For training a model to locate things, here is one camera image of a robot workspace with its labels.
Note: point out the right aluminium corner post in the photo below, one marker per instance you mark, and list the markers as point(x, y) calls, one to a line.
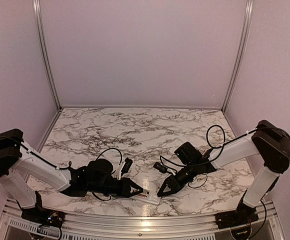
point(240, 54)

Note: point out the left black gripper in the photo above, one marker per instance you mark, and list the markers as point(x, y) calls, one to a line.
point(125, 190)

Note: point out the white remote control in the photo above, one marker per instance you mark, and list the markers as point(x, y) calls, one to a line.
point(152, 199)

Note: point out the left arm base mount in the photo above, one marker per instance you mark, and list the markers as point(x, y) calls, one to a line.
point(41, 215)

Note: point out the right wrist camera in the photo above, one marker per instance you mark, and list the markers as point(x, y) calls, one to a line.
point(162, 169)

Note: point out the left aluminium corner post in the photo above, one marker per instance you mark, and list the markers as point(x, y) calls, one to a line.
point(44, 53)

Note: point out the aluminium corner post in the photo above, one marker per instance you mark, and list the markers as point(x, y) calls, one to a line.
point(240, 54)
point(44, 53)

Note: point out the front aluminium rail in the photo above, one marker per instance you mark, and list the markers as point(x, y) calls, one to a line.
point(83, 226)

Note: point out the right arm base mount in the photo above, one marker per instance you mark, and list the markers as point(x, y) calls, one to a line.
point(243, 214)

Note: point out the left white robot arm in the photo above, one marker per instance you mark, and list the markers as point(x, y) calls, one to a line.
point(96, 177)

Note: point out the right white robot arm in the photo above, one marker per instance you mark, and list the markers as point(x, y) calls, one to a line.
point(265, 140)

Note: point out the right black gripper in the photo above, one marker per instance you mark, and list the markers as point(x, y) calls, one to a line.
point(174, 185)

